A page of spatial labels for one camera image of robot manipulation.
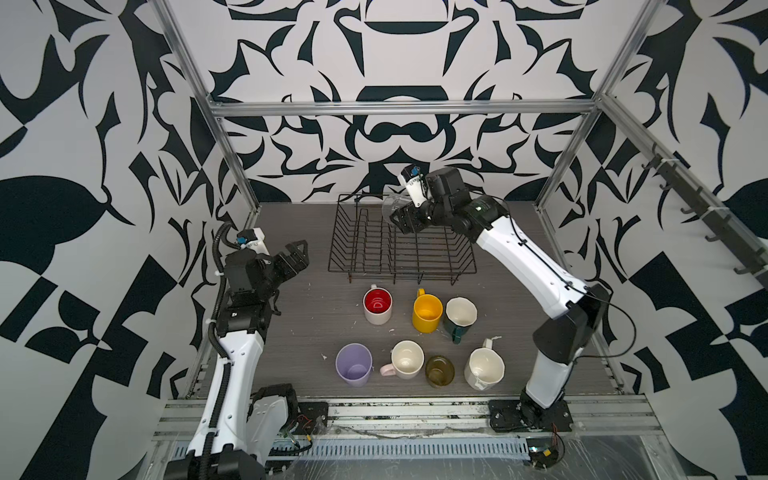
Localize clear glass tumbler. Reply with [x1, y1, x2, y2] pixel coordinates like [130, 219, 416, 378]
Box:
[382, 193, 412, 220]

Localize dark green mug white inside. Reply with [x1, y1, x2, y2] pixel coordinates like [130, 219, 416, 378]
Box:
[443, 297, 478, 344]

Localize lavender plastic cup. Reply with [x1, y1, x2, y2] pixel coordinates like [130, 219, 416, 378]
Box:
[335, 343, 373, 387]

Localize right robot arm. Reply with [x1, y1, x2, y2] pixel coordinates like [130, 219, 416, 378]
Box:
[386, 165, 610, 414]

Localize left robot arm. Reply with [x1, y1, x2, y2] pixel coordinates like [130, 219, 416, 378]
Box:
[164, 234, 310, 479]

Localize white mug red inside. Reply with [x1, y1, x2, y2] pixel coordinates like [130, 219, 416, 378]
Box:
[362, 284, 393, 326]

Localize yellow mug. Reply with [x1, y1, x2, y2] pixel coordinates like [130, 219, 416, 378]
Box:
[412, 288, 444, 334]

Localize olive green glass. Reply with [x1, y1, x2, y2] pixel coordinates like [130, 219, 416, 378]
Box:
[425, 355, 455, 388]

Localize cream white mug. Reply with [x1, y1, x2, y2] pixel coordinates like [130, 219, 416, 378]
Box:
[464, 338, 506, 391]

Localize green circuit board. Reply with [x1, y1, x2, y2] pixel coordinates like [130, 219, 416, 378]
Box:
[528, 437, 564, 470]

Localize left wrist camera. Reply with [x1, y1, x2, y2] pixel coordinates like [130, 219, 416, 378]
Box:
[236, 227, 269, 255]

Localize black wire dish rack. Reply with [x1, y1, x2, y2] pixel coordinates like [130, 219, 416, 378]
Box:
[327, 193, 477, 284]

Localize cream mug pink handle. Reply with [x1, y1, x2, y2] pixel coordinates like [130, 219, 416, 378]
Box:
[379, 340, 425, 380]

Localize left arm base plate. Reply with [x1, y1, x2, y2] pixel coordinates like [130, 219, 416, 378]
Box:
[284, 401, 329, 436]

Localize aluminium frame crossbar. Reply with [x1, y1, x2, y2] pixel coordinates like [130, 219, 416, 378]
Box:
[209, 99, 595, 118]

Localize white slotted cable duct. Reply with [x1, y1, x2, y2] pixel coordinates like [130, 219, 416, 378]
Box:
[268, 438, 530, 461]

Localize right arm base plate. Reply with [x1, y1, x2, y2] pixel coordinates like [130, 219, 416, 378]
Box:
[488, 399, 572, 433]

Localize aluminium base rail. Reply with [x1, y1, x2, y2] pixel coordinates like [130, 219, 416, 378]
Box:
[149, 392, 661, 442]

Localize grey wall hook rail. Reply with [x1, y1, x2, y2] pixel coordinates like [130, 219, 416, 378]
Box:
[640, 142, 768, 277]

